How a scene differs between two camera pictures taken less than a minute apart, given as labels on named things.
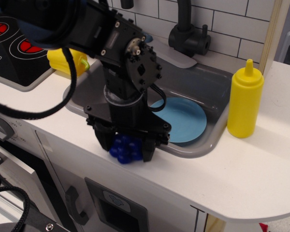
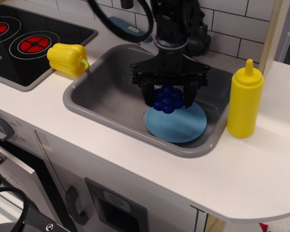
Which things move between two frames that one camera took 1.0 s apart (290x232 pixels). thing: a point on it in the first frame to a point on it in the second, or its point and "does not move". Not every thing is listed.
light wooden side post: [273, 33] does not move
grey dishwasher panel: [113, 212] does not move
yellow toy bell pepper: [58, 61] does not move
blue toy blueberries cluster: [126, 148] to [167, 99]
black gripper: [135, 118] to [170, 66]
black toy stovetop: [15, 60] does not move
